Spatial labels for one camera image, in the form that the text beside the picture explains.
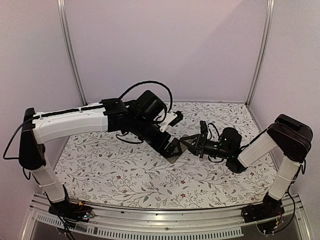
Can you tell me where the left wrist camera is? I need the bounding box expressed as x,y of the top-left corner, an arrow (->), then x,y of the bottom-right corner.
158,110 -> 183,133

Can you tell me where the floral patterned table mat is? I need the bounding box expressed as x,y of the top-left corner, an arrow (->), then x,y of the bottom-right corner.
48,100 -> 280,210

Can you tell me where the aluminium frame post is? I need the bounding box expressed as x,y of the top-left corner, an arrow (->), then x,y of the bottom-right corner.
57,0 -> 88,106
245,0 -> 275,107

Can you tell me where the aluminium front rail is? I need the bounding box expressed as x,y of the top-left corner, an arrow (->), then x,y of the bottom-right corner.
20,193 -> 313,240

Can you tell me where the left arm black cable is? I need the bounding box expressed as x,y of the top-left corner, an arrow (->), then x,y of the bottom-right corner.
117,80 -> 175,113

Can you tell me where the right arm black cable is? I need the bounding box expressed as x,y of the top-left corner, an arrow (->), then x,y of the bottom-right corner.
206,122 -> 223,141

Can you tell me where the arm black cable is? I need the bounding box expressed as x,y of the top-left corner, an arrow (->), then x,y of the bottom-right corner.
206,122 -> 223,141
117,80 -> 175,113

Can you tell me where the right aluminium frame post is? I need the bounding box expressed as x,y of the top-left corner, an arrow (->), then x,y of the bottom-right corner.
245,0 -> 275,107

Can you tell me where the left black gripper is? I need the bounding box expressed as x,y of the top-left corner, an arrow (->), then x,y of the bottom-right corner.
130,115 -> 183,159

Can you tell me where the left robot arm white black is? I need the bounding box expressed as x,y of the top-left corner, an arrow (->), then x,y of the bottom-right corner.
16,90 -> 184,222

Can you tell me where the left aluminium frame post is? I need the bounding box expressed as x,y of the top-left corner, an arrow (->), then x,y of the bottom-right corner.
57,0 -> 88,106

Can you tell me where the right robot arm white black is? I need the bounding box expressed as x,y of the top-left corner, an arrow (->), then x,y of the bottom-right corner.
180,114 -> 313,223

